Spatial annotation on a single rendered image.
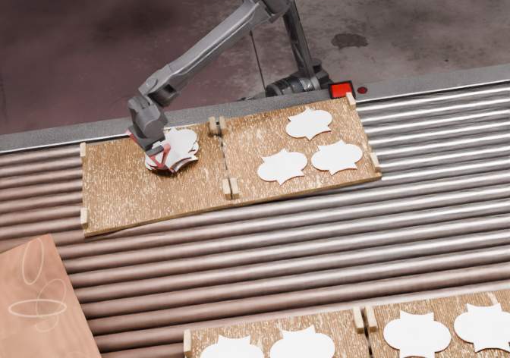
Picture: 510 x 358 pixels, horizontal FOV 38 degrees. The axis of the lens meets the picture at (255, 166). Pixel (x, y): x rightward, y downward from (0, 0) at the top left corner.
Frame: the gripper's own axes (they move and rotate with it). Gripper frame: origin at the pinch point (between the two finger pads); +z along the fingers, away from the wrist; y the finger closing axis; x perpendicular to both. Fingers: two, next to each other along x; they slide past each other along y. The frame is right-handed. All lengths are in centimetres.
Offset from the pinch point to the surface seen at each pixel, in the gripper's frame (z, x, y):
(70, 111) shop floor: 99, 19, -163
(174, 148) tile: 0.5, 6.6, 1.0
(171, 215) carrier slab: 5.7, -5.6, 17.8
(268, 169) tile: 4.6, 23.9, 21.9
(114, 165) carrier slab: 5.7, -8.8, -9.9
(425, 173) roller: 7, 57, 49
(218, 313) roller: 8, -12, 51
